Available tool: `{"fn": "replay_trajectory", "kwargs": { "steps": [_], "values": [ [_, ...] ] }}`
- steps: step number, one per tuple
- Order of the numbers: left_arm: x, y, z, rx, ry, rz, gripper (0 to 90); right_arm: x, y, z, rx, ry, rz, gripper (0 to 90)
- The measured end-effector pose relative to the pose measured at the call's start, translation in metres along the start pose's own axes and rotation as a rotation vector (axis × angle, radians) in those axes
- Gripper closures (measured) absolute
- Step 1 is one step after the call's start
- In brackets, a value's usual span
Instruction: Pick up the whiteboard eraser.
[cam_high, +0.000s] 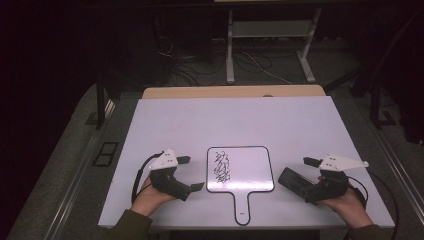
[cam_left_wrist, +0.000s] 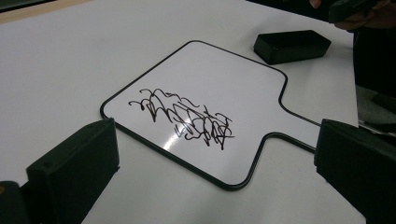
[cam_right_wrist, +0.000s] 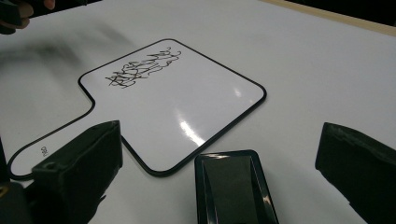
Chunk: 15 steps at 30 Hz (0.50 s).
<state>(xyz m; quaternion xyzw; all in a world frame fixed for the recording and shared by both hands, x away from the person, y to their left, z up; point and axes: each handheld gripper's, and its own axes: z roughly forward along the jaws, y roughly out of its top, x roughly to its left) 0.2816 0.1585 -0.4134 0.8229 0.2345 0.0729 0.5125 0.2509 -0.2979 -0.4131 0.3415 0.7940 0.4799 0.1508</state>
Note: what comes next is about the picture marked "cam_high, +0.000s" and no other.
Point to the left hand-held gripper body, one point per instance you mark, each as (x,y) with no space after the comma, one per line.
(166,181)

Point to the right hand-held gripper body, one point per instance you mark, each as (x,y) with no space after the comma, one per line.
(333,185)

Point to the black whiteboard eraser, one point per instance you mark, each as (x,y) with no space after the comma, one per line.
(293,180)

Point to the person's left hand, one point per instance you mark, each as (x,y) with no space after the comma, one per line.
(146,200)

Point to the person's right hand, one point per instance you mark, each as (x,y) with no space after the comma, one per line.
(353,208)

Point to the black floor outlet cover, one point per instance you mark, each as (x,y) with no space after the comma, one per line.
(105,154)

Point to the black metal stand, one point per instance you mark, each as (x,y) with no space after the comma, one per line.
(376,106)

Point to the black stand leg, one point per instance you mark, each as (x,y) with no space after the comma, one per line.
(100,103)

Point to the white metal stand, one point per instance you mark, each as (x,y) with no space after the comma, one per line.
(271,29)

